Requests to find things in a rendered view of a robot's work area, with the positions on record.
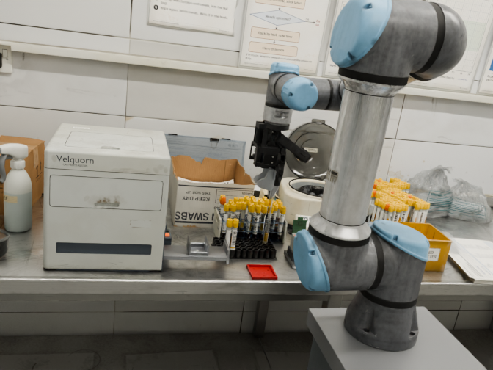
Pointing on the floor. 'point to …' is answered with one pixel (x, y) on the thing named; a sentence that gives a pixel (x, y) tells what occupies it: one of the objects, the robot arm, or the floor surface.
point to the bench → (27, 266)
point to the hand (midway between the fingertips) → (272, 194)
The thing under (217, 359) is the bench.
